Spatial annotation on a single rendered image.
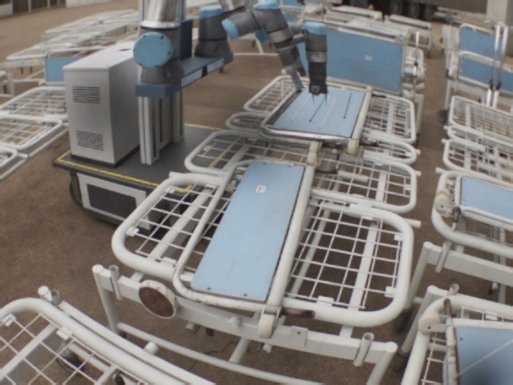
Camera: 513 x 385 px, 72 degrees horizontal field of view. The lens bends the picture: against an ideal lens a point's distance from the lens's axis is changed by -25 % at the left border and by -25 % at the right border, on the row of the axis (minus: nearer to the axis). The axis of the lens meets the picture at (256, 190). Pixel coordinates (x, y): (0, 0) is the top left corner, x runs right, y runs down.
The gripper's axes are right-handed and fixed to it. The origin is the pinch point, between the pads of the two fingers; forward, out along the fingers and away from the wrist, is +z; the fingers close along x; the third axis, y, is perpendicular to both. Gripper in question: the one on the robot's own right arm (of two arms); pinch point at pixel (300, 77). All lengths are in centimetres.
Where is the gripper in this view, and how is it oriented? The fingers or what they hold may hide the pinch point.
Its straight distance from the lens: 165.6
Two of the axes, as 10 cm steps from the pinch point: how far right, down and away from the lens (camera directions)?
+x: -2.0, 5.9, -7.8
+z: 3.9, 7.8, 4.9
